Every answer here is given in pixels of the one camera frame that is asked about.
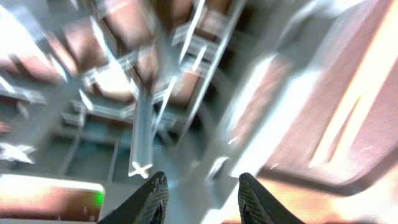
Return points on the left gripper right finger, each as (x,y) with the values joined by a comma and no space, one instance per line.
(257,205)

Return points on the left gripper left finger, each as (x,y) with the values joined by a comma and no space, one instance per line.
(147,205)

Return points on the dark brown serving tray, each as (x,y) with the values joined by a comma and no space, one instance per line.
(317,105)

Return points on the grey plastic dishwasher rack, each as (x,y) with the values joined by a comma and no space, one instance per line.
(98,96)

